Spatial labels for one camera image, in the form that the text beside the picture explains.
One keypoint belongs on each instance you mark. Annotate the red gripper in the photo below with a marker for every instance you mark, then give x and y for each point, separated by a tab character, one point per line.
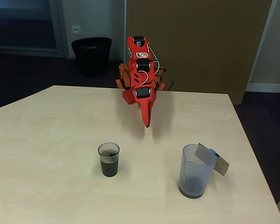
144	102

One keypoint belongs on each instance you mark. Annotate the translucent plastic measuring jug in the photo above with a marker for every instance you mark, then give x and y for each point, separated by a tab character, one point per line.
191	177

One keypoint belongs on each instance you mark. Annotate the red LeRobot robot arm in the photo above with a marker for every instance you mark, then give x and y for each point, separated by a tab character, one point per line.
140	70

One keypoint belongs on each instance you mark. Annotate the clear plastic cup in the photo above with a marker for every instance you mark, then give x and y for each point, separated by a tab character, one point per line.
108	161

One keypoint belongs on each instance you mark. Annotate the orange table clamp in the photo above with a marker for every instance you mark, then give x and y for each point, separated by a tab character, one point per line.
161	85
122	74

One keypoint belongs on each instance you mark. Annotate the black trash bin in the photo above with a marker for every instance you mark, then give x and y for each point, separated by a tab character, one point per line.
92	58

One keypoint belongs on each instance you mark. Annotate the brown pin board panel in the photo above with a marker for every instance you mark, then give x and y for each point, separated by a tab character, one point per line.
212	46

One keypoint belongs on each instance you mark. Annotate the white wall socket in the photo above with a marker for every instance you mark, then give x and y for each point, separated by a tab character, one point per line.
76	30

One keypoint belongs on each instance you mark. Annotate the glass door with grey frame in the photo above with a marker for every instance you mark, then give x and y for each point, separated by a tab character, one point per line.
25	28

